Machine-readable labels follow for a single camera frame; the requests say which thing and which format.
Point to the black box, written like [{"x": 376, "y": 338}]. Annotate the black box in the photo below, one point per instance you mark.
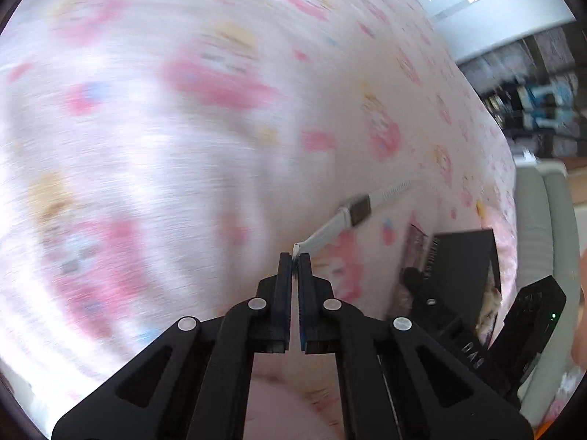
[{"x": 463, "y": 261}]

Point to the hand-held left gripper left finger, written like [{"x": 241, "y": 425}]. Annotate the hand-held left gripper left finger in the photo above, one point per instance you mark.
[{"x": 288, "y": 279}]

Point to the pink printed blanket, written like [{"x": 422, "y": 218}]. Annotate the pink printed blanket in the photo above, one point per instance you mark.
[{"x": 183, "y": 146}]

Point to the brown plush toy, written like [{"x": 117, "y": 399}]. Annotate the brown plush toy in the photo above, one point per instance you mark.
[{"x": 490, "y": 302}]

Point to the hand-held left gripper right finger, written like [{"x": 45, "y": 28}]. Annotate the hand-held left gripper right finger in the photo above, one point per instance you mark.
[{"x": 302, "y": 293}]

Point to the white furniture panel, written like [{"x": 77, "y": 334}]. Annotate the white furniture panel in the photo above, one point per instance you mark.
[{"x": 481, "y": 4}]

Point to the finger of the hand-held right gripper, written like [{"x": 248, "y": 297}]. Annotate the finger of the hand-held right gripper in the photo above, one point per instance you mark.
[{"x": 431, "y": 305}]

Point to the grey ribbed sofa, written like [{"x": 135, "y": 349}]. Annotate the grey ribbed sofa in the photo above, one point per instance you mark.
[{"x": 536, "y": 238}]

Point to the mauve hand cream tube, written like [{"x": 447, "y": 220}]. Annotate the mauve hand cream tube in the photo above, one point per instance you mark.
[{"x": 418, "y": 247}]

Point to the white smartwatch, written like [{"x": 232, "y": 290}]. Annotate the white smartwatch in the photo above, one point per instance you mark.
[{"x": 357, "y": 206}]

